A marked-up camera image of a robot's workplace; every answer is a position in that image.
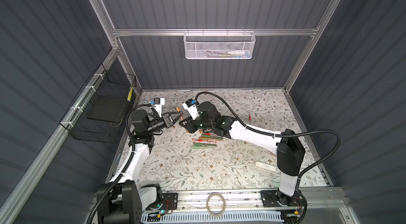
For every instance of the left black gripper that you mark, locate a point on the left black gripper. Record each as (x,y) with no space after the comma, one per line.
(165,121)

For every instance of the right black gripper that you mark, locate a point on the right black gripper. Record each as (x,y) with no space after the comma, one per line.
(193,124)

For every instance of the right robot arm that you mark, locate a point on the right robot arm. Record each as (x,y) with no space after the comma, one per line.
(286,146)

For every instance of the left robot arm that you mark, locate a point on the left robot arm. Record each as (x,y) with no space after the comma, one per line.
(120,201)

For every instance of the floral table mat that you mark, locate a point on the floral table mat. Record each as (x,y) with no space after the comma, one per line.
(176,166)

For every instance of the white rectangular eraser box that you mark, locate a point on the white rectangular eraser box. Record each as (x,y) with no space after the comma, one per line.
(265,167)

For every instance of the roll of clear tape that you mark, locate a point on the roll of clear tape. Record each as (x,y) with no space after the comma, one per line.
(216,204)

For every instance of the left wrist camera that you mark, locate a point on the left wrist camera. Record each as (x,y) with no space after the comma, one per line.
(157,104)

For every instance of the white wire mesh basket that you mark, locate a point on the white wire mesh basket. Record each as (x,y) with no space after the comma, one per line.
(219,46)

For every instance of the black wire basket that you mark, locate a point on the black wire basket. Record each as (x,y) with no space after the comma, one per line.
(99,114)

